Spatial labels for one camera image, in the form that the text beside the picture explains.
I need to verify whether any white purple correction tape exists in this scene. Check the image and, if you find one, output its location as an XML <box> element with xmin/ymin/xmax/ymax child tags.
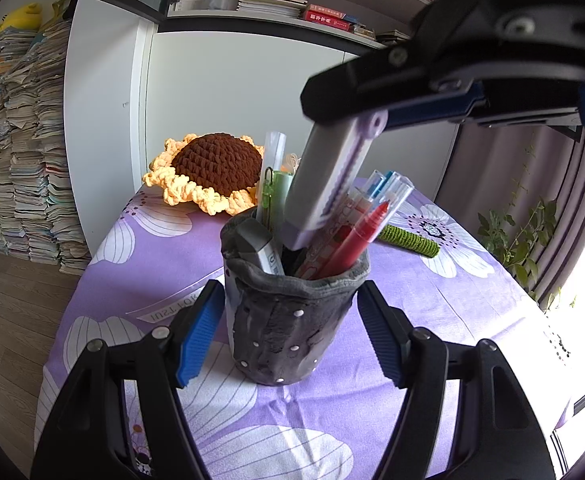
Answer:
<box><xmin>280</xmin><ymin>110</ymin><xmax>389</xmax><ymax>251</ymax></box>

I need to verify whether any crochet sunflower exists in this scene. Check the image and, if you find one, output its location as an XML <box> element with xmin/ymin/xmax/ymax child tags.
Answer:
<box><xmin>142</xmin><ymin>132</ymin><xmax>266</xmax><ymax>217</ymax></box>

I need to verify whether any white bookcase cabinet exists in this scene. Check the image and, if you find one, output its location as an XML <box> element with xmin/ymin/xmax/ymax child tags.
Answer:
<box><xmin>62</xmin><ymin>0</ymin><xmax>464</xmax><ymax>263</ymax></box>

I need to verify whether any yellow plush toy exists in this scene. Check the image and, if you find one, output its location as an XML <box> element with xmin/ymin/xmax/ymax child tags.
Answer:
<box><xmin>0</xmin><ymin>2</ymin><xmax>44</xmax><ymax>39</ymax></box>

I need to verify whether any stack of red books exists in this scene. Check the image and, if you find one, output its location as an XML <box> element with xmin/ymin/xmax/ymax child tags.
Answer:
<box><xmin>301</xmin><ymin>3</ymin><xmax>346</xmax><ymax>34</ymax></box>

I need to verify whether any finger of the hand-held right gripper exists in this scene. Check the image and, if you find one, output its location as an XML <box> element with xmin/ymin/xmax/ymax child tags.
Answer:
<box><xmin>301</xmin><ymin>10</ymin><xmax>585</xmax><ymax>122</ymax></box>
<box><xmin>387</xmin><ymin>81</ymin><xmax>585</xmax><ymax>133</ymax></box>

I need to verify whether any clear frosted gel pen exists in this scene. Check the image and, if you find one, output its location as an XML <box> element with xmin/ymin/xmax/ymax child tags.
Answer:
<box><xmin>255</xmin><ymin>131</ymin><xmax>287</xmax><ymax>226</ymax></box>

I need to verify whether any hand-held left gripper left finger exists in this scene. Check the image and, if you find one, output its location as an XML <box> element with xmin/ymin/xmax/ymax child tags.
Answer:
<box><xmin>30</xmin><ymin>280</ymin><xmax>226</xmax><ymax>480</ymax></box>

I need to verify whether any pale green eraser pen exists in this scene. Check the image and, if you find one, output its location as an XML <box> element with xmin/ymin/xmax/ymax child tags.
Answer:
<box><xmin>272</xmin><ymin>171</ymin><xmax>296</xmax><ymax>221</ymax></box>

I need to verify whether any wide stack of worn booklets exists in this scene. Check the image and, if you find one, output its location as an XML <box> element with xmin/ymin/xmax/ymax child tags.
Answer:
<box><xmin>375</xmin><ymin>29</ymin><xmax>414</xmax><ymax>46</ymax></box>

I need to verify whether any small stack of books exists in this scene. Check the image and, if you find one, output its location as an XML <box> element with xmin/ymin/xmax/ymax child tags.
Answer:
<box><xmin>345</xmin><ymin>15</ymin><xmax>376</xmax><ymax>41</ymax></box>

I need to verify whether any green crochet stem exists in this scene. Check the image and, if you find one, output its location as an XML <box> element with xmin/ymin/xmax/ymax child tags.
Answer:
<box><xmin>377</xmin><ymin>225</ymin><xmax>439</xmax><ymax>259</ymax></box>

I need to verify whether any orange pink patterned pen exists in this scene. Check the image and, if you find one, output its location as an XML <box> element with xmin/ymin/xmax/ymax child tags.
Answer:
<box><xmin>295</xmin><ymin>187</ymin><xmax>368</xmax><ymax>279</ymax></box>

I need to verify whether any red pen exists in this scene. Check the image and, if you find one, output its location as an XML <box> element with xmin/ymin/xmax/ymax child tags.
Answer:
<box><xmin>315</xmin><ymin>201</ymin><xmax>391</xmax><ymax>281</ymax></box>

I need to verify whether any tall pile of books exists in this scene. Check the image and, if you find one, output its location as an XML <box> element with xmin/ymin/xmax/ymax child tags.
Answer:
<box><xmin>0</xmin><ymin>20</ymin><xmax>92</xmax><ymax>277</ymax></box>

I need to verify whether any mauve curtain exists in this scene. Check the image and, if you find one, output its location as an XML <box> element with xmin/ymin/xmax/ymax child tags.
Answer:
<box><xmin>435</xmin><ymin>125</ymin><xmax>585</xmax><ymax>313</ymax></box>

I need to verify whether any green leafy plant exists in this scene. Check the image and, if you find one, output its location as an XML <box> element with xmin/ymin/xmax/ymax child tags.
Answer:
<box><xmin>476</xmin><ymin>144</ymin><xmax>579</xmax><ymax>312</ymax></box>

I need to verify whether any grey pen holder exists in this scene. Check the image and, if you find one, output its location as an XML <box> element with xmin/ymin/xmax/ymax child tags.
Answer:
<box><xmin>220</xmin><ymin>207</ymin><xmax>372</xmax><ymax>387</ymax></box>

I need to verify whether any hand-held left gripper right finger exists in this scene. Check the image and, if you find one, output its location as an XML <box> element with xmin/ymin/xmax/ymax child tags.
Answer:
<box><xmin>356</xmin><ymin>280</ymin><xmax>555</xmax><ymax>480</ymax></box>

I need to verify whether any purple floral tablecloth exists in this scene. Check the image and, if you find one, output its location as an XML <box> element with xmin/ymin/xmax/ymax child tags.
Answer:
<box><xmin>35</xmin><ymin>175</ymin><xmax>585</xmax><ymax>480</ymax></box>

